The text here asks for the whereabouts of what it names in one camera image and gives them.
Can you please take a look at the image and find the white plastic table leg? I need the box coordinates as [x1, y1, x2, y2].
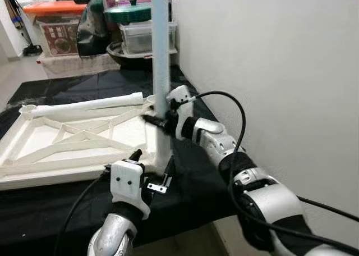
[150, 0, 174, 173]
[19, 92, 146, 120]

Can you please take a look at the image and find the black tablecloth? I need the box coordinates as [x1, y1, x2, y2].
[0, 65, 237, 252]

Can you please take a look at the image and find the black wok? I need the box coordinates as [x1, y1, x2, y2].
[106, 41, 169, 69]

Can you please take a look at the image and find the clear plastic storage box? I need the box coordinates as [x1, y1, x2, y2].
[119, 21, 178, 55]

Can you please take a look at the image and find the beige stone bench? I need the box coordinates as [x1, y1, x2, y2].
[39, 53, 122, 80]

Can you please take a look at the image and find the black plastic bag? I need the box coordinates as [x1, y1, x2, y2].
[76, 0, 122, 58]

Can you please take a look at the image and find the green plastic lid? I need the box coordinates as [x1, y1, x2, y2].
[104, 0, 154, 24]

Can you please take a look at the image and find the orange lid storage box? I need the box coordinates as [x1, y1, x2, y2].
[22, 1, 88, 58]

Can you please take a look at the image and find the black floor mop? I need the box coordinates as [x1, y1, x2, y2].
[11, 0, 43, 58]

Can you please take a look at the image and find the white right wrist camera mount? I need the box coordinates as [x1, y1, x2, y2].
[167, 85, 195, 140]

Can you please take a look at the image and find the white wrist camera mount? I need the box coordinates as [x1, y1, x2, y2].
[167, 85, 195, 140]
[109, 159, 153, 221]

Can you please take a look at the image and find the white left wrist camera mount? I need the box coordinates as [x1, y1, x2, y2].
[109, 159, 153, 221]

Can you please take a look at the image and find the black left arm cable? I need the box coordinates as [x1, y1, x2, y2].
[53, 168, 113, 256]

